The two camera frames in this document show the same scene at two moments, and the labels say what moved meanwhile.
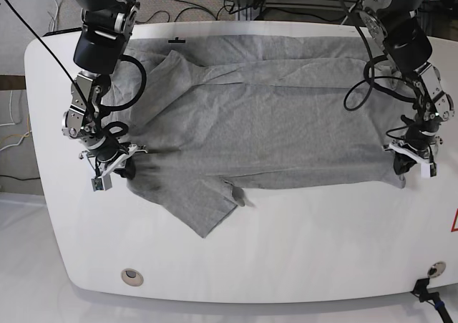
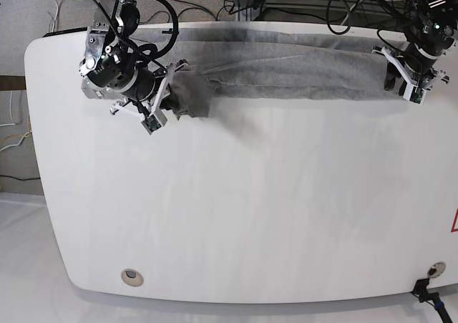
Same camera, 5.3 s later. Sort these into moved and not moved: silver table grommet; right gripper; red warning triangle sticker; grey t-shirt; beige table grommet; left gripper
Moved: grey t-shirt; left gripper; right gripper
Not moved: red warning triangle sticker; beige table grommet; silver table grommet
